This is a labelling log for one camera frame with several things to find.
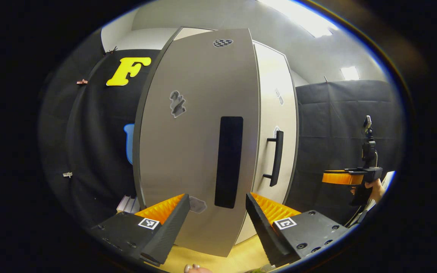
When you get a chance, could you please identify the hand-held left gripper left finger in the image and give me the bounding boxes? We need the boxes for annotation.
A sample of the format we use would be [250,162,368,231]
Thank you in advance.
[90,193,191,266]

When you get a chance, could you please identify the white door with slot handle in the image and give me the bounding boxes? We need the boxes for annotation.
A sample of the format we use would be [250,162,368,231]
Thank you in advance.
[132,27,261,257]

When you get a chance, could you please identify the small ceiling light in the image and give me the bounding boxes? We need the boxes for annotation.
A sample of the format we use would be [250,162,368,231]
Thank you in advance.
[341,67,360,81]

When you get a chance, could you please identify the long ceiling light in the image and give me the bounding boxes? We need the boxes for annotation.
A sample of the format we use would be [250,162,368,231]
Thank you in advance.
[258,0,338,38]

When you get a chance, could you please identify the white flat boards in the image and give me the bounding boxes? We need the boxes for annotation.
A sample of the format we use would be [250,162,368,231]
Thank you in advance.
[116,195,141,213]

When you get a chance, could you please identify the white door with bar handle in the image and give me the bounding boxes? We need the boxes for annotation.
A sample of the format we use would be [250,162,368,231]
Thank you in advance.
[236,41,299,245]

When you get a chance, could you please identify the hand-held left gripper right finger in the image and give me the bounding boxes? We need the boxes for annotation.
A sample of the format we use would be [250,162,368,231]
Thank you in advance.
[245,192,350,267]

